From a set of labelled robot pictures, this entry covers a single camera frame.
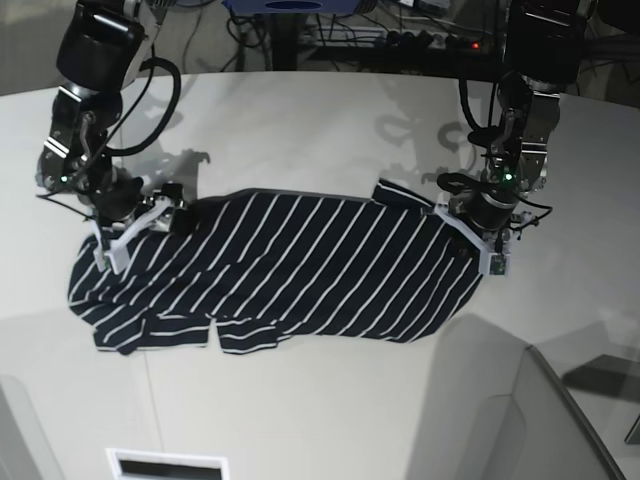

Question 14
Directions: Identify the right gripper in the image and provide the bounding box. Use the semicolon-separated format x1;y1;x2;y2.
88;175;190;235

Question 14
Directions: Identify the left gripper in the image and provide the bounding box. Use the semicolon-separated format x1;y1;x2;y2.
448;190;519;260

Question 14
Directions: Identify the navy white striped t-shirt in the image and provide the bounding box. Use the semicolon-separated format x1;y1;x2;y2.
68;180;482;355

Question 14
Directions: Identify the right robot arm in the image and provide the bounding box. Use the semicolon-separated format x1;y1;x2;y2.
36;1;193;233

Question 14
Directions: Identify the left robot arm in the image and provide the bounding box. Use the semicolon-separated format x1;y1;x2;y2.
434;1;595;275

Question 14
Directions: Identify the grey chair back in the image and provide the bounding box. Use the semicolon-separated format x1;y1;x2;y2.
406;315;625;479

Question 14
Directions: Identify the black table leg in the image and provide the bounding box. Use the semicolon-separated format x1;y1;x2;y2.
267;13;306;71

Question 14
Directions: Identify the black power strip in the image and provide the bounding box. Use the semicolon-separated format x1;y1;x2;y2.
297;25;486;53

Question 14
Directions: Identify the white slotted box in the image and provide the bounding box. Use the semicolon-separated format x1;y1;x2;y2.
106;448;230;480

